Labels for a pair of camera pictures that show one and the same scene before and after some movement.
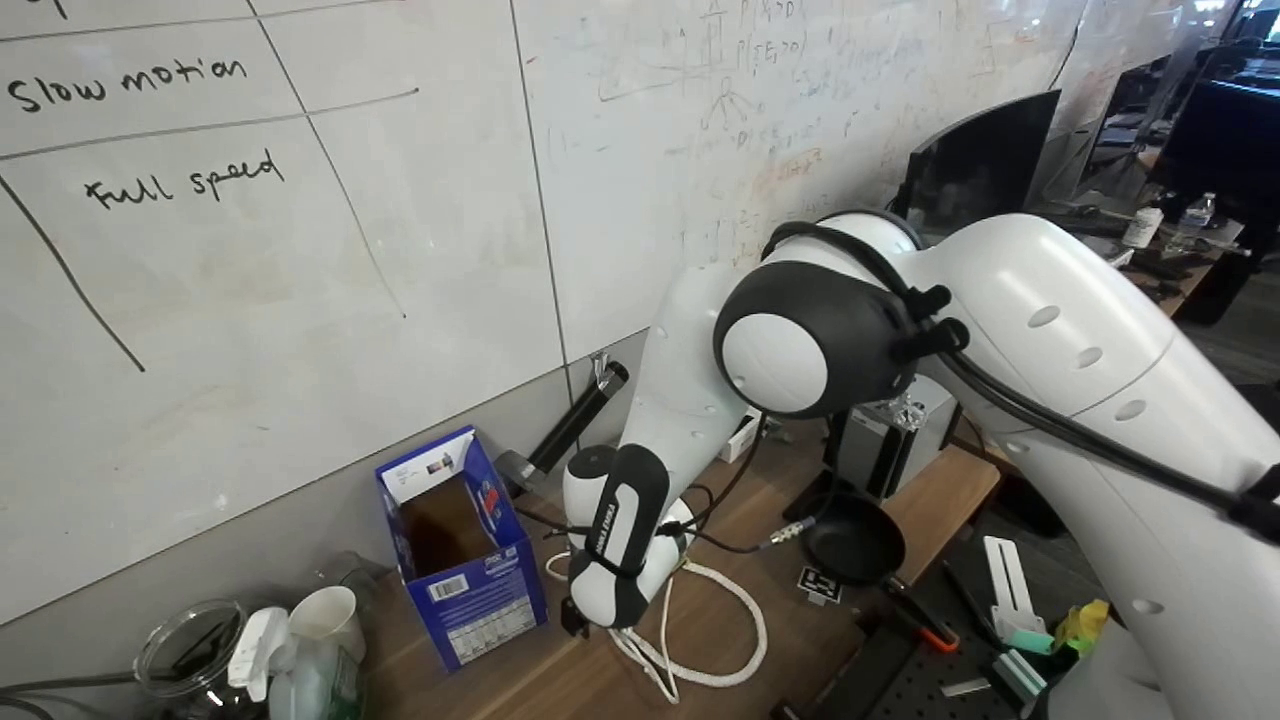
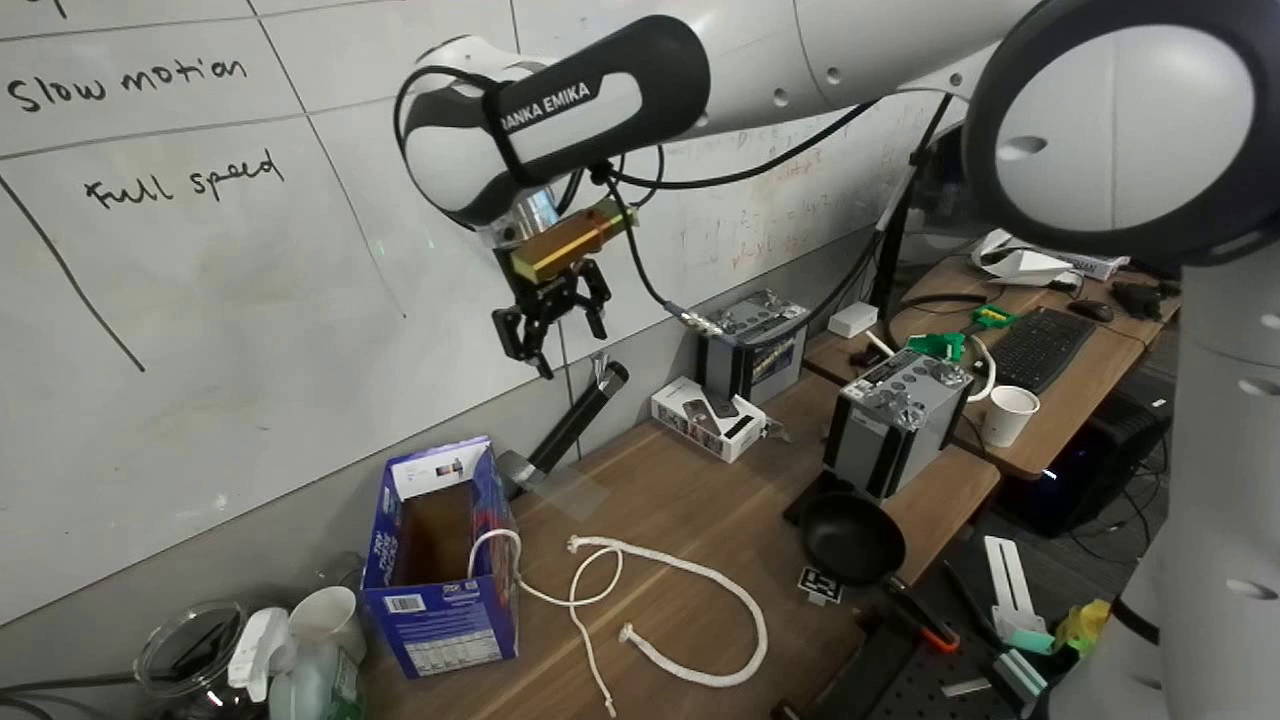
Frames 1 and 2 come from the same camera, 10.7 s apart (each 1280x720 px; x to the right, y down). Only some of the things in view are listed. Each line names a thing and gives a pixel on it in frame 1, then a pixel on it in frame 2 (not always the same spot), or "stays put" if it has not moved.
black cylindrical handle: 602,395 stays put
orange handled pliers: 925,621 stays put
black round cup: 846,531 stays put
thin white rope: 662,667 to 562,601
